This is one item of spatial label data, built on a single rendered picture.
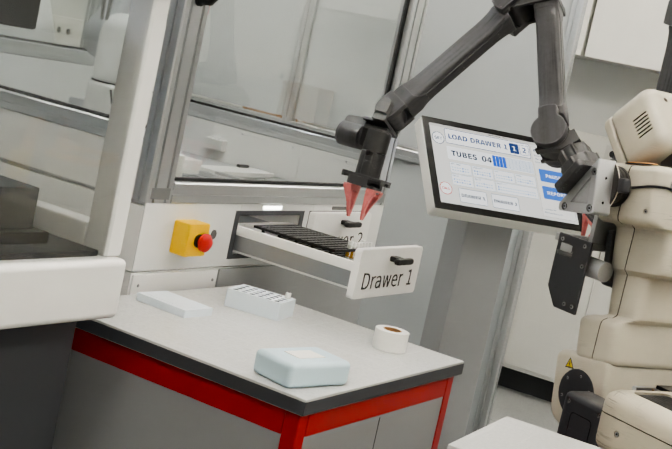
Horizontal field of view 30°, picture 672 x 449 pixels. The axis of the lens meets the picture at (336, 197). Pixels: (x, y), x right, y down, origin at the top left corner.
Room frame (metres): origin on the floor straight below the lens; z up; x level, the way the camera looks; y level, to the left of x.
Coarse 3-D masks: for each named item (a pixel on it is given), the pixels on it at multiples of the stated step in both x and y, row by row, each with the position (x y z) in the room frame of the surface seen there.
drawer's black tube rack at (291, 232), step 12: (264, 228) 2.83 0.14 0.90; (276, 228) 2.86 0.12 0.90; (288, 228) 2.90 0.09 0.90; (300, 228) 2.94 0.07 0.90; (288, 240) 2.91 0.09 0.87; (300, 240) 2.78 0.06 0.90; (312, 240) 2.81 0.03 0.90; (324, 240) 2.84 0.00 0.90; (336, 240) 2.88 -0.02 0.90; (348, 240) 2.92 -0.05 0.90
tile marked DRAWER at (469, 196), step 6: (462, 192) 3.57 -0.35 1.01; (468, 192) 3.58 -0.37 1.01; (474, 192) 3.59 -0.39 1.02; (480, 192) 3.60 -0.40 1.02; (462, 198) 3.55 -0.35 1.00; (468, 198) 3.56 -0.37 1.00; (474, 198) 3.57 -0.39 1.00; (480, 198) 3.59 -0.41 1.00; (486, 198) 3.60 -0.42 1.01; (480, 204) 3.57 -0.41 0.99; (486, 204) 3.58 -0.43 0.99
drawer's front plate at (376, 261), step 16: (368, 256) 2.66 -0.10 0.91; (384, 256) 2.72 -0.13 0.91; (400, 256) 2.79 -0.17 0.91; (416, 256) 2.86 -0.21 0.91; (352, 272) 2.64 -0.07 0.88; (368, 272) 2.67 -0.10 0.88; (384, 272) 2.74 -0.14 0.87; (400, 272) 2.80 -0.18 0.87; (416, 272) 2.88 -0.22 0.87; (352, 288) 2.63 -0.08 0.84; (368, 288) 2.69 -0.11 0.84; (384, 288) 2.75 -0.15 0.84; (400, 288) 2.82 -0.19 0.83
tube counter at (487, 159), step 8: (480, 152) 3.69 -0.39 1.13; (488, 160) 3.69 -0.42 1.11; (496, 160) 3.70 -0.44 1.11; (504, 160) 3.72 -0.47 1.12; (512, 160) 3.73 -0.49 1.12; (520, 160) 3.75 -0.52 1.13; (504, 168) 3.70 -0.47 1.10; (512, 168) 3.71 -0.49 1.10; (520, 168) 3.73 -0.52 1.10; (528, 168) 3.75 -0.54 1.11
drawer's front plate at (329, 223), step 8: (312, 216) 3.07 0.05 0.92; (320, 216) 3.09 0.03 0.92; (328, 216) 3.12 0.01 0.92; (336, 216) 3.15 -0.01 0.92; (344, 216) 3.19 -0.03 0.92; (352, 216) 3.22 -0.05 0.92; (368, 216) 3.30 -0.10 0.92; (312, 224) 3.06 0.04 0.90; (320, 224) 3.09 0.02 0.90; (328, 224) 3.13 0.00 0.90; (336, 224) 3.16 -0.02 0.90; (368, 224) 3.31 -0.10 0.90; (328, 232) 3.13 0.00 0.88; (336, 232) 3.17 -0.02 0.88; (344, 232) 3.20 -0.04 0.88; (352, 232) 3.24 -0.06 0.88; (352, 240) 3.25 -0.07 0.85
